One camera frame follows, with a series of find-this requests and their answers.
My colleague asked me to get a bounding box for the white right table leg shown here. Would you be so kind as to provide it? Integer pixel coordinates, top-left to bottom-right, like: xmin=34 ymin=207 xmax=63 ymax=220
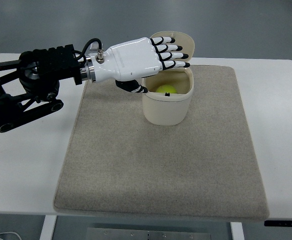
xmin=230 ymin=222 xmax=245 ymax=240

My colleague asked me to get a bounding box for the grey metal floor plate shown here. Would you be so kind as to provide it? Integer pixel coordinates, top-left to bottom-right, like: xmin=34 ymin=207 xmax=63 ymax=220
xmin=86 ymin=227 xmax=211 ymax=240

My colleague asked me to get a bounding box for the black desk control panel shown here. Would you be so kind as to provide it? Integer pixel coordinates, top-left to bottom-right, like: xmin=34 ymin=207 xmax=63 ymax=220
xmin=264 ymin=220 xmax=292 ymax=228

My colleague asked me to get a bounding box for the beige felt mat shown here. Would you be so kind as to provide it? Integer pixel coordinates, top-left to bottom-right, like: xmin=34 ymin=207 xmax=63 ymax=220
xmin=53 ymin=65 xmax=269 ymax=222

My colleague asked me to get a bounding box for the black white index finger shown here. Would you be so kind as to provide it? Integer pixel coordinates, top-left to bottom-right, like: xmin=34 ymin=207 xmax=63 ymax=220
xmin=160 ymin=60 xmax=190 ymax=71

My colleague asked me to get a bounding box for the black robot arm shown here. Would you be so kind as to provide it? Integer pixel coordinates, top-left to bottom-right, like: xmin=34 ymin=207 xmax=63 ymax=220
xmin=0 ymin=36 xmax=189 ymax=133

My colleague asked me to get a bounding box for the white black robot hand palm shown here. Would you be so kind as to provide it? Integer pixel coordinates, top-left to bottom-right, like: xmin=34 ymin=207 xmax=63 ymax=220
xmin=80 ymin=37 xmax=161 ymax=83

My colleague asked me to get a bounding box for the white table leg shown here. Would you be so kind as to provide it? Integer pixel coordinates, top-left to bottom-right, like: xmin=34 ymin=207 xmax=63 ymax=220
xmin=39 ymin=215 xmax=57 ymax=240
xmin=230 ymin=222 xmax=245 ymax=240

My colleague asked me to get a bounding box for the white object at floor corner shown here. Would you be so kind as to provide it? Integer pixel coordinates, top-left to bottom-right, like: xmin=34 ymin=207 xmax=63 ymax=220
xmin=0 ymin=231 xmax=22 ymax=240

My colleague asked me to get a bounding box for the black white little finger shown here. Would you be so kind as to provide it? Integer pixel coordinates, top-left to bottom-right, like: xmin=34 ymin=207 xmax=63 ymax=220
xmin=150 ymin=36 xmax=175 ymax=45

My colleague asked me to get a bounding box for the yellow tennis ball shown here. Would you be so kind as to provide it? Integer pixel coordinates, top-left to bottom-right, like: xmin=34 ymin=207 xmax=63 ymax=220
xmin=156 ymin=84 xmax=177 ymax=94

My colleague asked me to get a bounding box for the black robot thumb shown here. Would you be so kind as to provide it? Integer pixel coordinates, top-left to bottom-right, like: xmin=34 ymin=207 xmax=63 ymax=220
xmin=115 ymin=79 xmax=148 ymax=94

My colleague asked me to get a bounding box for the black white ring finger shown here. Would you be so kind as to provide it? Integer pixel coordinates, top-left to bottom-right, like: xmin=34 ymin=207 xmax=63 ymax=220
xmin=154 ymin=44 xmax=183 ymax=53

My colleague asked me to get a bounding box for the cream lidded bin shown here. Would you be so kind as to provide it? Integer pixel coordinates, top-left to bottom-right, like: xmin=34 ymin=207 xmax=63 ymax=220
xmin=141 ymin=30 xmax=195 ymax=126

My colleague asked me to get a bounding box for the white left table leg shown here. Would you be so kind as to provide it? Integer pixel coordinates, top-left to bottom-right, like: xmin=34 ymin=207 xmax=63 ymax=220
xmin=39 ymin=215 xmax=57 ymax=240

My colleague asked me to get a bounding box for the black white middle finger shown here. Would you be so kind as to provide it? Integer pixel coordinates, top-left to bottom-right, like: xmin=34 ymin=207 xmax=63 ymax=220
xmin=157 ymin=52 xmax=189 ymax=62

